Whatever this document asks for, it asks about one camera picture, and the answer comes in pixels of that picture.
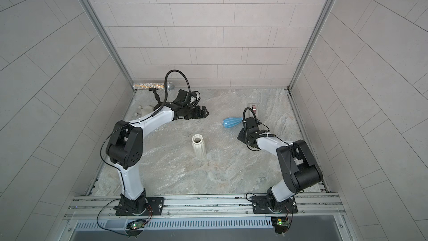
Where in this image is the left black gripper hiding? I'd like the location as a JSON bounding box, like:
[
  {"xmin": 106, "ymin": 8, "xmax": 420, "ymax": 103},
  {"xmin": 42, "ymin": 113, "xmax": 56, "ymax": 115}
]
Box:
[{"xmin": 182, "ymin": 105, "xmax": 211, "ymax": 119}]

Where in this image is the small blue ceramic vase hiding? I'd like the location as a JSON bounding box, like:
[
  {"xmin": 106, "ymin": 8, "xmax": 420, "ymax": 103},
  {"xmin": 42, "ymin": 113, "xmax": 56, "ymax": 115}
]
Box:
[{"xmin": 222, "ymin": 117, "xmax": 243, "ymax": 128}]

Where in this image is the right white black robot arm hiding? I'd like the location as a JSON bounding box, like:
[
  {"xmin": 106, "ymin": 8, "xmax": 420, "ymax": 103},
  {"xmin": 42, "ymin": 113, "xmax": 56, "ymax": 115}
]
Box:
[{"xmin": 237, "ymin": 117, "xmax": 323, "ymax": 212}]

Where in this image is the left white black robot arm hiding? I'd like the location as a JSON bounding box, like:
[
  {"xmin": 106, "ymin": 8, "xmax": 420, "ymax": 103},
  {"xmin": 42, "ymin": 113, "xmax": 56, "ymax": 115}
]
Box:
[{"xmin": 105, "ymin": 103, "xmax": 209, "ymax": 216}]

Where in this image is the tape dispenser with red roll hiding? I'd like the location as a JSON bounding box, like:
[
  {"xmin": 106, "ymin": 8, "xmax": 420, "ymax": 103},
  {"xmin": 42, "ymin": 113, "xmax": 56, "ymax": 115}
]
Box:
[{"xmin": 249, "ymin": 103, "xmax": 258, "ymax": 114}]

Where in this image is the silver glitter ball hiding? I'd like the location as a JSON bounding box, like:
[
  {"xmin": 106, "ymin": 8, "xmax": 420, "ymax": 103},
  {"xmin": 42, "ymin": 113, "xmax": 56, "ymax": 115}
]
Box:
[{"xmin": 166, "ymin": 82, "xmax": 175, "ymax": 91}]

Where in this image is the black round base stand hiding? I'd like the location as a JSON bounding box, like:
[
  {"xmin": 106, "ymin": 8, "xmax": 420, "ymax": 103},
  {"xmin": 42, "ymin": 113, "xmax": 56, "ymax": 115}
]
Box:
[{"xmin": 149, "ymin": 88, "xmax": 168, "ymax": 111}]

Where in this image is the white ribbed ceramic vase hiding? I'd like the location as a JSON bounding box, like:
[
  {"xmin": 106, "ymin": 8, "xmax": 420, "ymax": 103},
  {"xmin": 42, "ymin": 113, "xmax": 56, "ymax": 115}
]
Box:
[{"xmin": 191, "ymin": 134, "xmax": 206, "ymax": 160}]

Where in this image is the white plastic toy figure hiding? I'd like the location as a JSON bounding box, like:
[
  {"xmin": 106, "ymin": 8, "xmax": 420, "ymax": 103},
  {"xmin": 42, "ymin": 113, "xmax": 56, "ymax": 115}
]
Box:
[{"xmin": 134, "ymin": 106, "xmax": 153, "ymax": 118}]

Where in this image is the glittery silver strip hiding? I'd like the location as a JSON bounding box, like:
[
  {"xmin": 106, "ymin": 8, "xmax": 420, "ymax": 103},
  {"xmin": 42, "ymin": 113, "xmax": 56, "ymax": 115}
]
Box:
[{"xmin": 133, "ymin": 83, "xmax": 165, "ymax": 90}]

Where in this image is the right small circuit board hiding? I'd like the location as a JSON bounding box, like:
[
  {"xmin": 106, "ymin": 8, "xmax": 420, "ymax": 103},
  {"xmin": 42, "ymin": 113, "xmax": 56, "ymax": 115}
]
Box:
[{"xmin": 271, "ymin": 217, "xmax": 290, "ymax": 234}]

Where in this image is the small circuit board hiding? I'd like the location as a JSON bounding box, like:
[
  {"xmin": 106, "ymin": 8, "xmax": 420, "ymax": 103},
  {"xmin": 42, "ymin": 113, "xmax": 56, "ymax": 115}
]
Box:
[
  {"xmin": 271, "ymin": 217, "xmax": 290, "ymax": 234},
  {"xmin": 126, "ymin": 219, "xmax": 146, "ymax": 231}
]

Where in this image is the left small circuit board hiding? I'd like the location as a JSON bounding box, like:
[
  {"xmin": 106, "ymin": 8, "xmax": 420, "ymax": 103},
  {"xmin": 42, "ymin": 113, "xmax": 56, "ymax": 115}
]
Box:
[{"xmin": 126, "ymin": 219, "xmax": 146, "ymax": 231}]

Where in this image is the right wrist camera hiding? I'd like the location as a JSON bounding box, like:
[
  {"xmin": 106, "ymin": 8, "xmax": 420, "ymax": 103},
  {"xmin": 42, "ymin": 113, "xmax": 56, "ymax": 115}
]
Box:
[{"xmin": 245, "ymin": 117, "xmax": 260, "ymax": 129}]

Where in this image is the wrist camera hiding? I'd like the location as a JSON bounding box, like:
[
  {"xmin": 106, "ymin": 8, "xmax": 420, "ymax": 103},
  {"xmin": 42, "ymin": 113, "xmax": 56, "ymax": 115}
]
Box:
[
  {"xmin": 245, "ymin": 117, "xmax": 260, "ymax": 129},
  {"xmin": 175, "ymin": 89, "xmax": 197, "ymax": 106}
]

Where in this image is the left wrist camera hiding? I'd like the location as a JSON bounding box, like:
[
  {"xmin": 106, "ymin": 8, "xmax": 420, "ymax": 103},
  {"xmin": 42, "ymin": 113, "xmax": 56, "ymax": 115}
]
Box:
[{"xmin": 175, "ymin": 89, "xmax": 197, "ymax": 106}]

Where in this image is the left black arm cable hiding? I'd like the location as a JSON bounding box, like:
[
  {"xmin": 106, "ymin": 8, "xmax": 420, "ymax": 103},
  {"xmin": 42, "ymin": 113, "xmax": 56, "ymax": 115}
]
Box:
[{"xmin": 156, "ymin": 69, "xmax": 192, "ymax": 111}]

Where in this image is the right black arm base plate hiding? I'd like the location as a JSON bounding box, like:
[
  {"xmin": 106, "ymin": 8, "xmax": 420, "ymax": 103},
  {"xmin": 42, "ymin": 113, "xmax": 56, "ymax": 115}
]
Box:
[{"xmin": 251, "ymin": 195, "xmax": 298, "ymax": 214}]

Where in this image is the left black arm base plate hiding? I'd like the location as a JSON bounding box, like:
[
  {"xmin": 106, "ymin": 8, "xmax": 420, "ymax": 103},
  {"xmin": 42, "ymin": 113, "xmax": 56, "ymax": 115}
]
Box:
[{"xmin": 114, "ymin": 196, "xmax": 165, "ymax": 216}]

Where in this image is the aluminium mounting rail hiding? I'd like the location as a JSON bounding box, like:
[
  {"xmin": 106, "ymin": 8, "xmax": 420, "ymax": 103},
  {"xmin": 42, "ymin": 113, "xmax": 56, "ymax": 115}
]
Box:
[{"xmin": 63, "ymin": 193, "xmax": 346, "ymax": 219}]

